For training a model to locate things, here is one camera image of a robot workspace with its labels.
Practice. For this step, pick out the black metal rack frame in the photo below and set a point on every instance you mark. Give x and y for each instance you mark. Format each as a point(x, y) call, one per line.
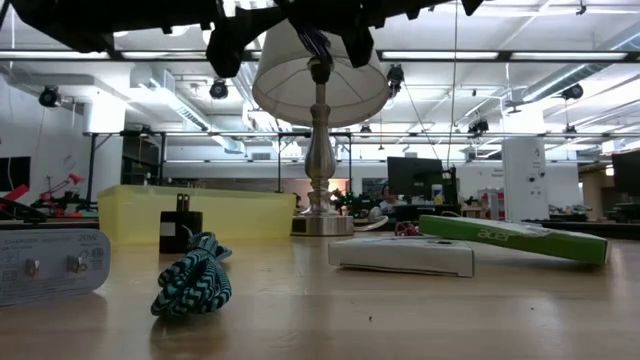
point(91, 170)

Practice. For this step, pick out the white acer box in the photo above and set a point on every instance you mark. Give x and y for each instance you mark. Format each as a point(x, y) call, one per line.
point(400, 257)

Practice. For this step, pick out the red desk lamp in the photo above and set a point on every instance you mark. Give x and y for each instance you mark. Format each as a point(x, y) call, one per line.
point(76, 178)

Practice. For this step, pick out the white power adapter with prongs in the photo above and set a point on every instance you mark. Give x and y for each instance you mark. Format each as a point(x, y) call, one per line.
point(50, 287)

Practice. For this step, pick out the large black monitor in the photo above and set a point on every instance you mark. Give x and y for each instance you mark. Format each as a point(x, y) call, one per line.
point(627, 172)

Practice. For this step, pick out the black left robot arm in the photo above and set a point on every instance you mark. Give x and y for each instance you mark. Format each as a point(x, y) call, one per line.
point(100, 20)

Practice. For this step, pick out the green acer box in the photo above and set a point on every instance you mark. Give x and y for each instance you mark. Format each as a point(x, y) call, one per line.
point(550, 245)

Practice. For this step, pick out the black computer monitor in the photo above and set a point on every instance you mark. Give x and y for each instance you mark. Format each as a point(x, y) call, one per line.
point(415, 177)

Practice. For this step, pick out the black ceiling camera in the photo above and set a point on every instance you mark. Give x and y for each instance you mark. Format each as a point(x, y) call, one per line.
point(395, 75)
point(49, 97)
point(573, 92)
point(218, 89)
point(479, 126)

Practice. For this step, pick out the red flat part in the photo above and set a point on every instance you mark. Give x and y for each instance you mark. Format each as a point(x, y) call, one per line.
point(17, 193)

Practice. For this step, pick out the white pillar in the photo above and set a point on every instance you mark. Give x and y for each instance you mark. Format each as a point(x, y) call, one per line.
point(525, 190)

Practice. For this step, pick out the person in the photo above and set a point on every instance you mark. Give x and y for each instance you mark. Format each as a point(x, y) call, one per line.
point(387, 203)

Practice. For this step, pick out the white yellow bottle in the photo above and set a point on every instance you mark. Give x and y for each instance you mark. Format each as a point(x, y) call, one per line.
point(437, 194)

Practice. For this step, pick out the black wall screen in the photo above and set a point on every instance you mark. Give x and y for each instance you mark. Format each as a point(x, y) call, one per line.
point(15, 174)

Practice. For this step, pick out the silver table lamp white shade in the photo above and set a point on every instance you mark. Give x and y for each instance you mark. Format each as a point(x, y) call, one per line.
point(320, 165)

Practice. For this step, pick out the black wall charger plug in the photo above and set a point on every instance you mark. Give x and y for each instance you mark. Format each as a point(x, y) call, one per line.
point(189, 224)

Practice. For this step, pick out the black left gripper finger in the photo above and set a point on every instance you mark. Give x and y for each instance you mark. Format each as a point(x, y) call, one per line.
point(360, 47)
point(235, 45)

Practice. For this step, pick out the yellow translucent plastic bin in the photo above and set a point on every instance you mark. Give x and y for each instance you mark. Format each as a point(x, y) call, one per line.
point(240, 215)

